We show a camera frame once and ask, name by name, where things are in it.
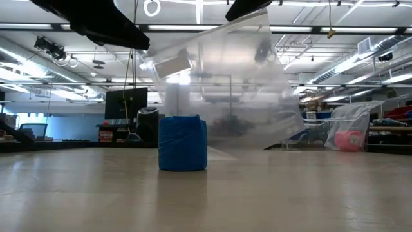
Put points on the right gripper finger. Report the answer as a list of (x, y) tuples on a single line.
[(254, 4), (236, 16)]

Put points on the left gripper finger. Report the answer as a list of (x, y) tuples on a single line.
[(128, 43), (90, 14)]

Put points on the clear plastic bag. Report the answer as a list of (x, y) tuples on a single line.
[(231, 80)]

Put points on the blue bandage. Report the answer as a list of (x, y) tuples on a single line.
[(183, 145)]

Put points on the pink bandage roll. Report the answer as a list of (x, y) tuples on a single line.
[(346, 141)]

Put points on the black ceiling-mounted device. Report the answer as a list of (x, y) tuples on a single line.
[(262, 53), (51, 48)]

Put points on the black monitor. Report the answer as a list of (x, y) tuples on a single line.
[(125, 103)]

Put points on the red storage boxes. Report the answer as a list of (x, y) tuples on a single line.
[(105, 136)]

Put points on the blue storage bins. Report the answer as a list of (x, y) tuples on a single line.
[(318, 116)]

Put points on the clear plastic bin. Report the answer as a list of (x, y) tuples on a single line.
[(315, 129)]

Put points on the red storage bin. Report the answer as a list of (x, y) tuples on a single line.
[(399, 112)]

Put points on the wooden workbench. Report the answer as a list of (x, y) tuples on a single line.
[(389, 129)]

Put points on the black aluminium table frame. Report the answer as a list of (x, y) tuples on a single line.
[(64, 146)]

